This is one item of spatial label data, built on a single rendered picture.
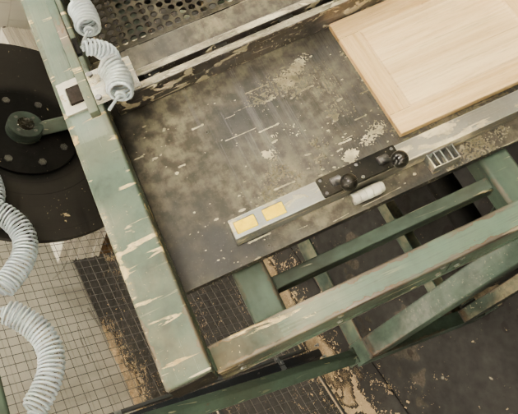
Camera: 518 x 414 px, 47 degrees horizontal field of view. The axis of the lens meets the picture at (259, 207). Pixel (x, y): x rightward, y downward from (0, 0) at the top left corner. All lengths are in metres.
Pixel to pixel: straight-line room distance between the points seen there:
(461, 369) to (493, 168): 1.73
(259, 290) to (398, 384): 2.12
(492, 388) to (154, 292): 2.10
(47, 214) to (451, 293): 1.29
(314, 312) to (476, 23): 0.87
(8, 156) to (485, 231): 1.34
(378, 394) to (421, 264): 2.27
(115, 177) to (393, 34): 0.79
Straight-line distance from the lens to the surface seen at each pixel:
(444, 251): 1.31
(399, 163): 1.26
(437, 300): 2.08
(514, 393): 3.00
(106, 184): 1.37
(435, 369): 3.20
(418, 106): 1.50
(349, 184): 1.23
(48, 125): 1.99
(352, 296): 1.26
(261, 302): 1.34
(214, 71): 1.56
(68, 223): 1.83
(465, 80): 1.57
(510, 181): 1.51
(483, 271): 1.96
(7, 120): 1.97
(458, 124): 1.47
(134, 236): 1.30
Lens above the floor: 2.43
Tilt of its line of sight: 38 degrees down
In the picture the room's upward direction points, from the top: 97 degrees counter-clockwise
